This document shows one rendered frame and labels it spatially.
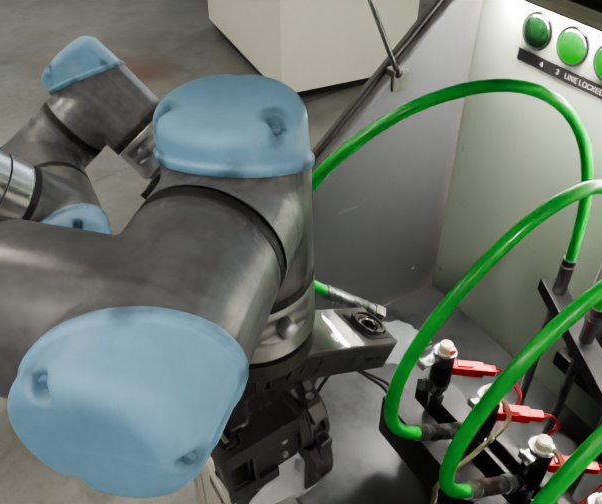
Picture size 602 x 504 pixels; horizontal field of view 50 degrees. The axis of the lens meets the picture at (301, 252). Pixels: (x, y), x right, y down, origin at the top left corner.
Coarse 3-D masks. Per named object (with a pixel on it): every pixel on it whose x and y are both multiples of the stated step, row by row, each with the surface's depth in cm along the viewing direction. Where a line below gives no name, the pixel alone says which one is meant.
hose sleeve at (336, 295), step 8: (328, 288) 80; (336, 288) 81; (328, 296) 80; (336, 296) 81; (344, 296) 81; (352, 296) 82; (344, 304) 82; (352, 304) 82; (360, 304) 83; (368, 304) 83
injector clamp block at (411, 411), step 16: (384, 400) 89; (400, 400) 89; (416, 400) 89; (448, 400) 89; (464, 400) 89; (400, 416) 87; (416, 416) 87; (448, 416) 88; (464, 416) 87; (384, 432) 93; (400, 448) 90; (416, 448) 86; (432, 448) 83; (416, 464) 87; (432, 464) 83; (480, 464) 85; (496, 464) 82; (432, 480) 85; (464, 480) 80; (448, 496) 82; (496, 496) 78; (512, 496) 81
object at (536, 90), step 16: (480, 80) 66; (496, 80) 66; (512, 80) 66; (432, 96) 65; (448, 96) 65; (464, 96) 66; (544, 96) 67; (560, 96) 68; (400, 112) 66; (416, 112) 66; (560, 112) 69; (576, 112) 70; (368, 128) 67; (384, 128) 67; (576, 128) 71; (352, 144) 67; (336, 160) 68; (592, 160) 74; (320, 176) 69; (592, 176) 75; (576, 224) 80; (576, 240) 82; (576, 256) 84; (320, 288) 80
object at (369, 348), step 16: (320, 320) 46; (336, 320) 47; (352, 320) 48; (368, 320) 48; (320, 336) 44; (336, 336) 45; (352, 336) 46; (368, 336) 47; (384, 336) 48; (320, 352) 42; (336, 352) 43; (352, 352) 44; (368, 352) 46; (384, 352) 47; (304, 368) 42; (320, 368) 43; (336, 368) 44; (352, 368) 46; (368, 368) 47
